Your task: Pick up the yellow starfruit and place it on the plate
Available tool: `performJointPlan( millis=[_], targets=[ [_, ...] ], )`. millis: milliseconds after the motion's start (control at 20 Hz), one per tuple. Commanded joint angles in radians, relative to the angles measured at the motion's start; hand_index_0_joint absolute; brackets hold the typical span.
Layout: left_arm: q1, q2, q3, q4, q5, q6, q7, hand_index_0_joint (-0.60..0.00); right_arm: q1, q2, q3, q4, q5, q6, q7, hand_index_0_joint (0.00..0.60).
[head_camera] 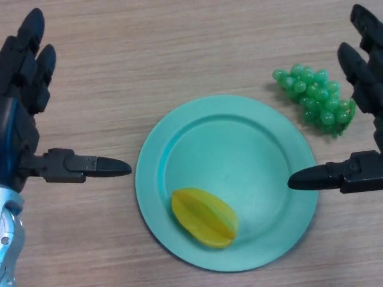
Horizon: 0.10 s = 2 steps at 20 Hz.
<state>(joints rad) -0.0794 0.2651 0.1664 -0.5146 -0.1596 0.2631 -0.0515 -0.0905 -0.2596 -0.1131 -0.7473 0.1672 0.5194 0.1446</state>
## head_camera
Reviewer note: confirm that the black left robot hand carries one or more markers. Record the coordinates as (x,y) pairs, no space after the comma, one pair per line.
(18,125)

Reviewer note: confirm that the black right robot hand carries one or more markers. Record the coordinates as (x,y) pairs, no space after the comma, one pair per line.
(369,89)

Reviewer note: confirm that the yellow starfruit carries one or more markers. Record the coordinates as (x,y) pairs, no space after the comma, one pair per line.
(206,218)

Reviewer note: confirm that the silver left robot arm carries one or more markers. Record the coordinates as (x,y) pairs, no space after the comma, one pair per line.
(9,239)

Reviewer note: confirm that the green round plate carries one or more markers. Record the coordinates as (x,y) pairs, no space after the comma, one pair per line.
(239,155)

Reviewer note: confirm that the green grape bunch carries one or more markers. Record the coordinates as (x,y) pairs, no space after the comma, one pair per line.
(315,95)

